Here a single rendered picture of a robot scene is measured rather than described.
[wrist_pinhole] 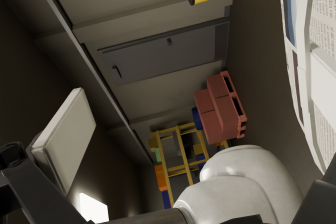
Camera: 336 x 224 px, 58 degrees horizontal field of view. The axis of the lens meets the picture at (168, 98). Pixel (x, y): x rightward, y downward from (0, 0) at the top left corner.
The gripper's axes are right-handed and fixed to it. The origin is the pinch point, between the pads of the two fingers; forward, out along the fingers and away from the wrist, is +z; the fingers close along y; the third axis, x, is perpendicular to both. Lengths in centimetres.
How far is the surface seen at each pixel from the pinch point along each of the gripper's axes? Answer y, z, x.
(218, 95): 47, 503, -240
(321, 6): 10.9, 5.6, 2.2
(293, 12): 12.0, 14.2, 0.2
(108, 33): -102, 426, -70
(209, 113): 26, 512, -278
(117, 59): -110, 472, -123
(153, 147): -123, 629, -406
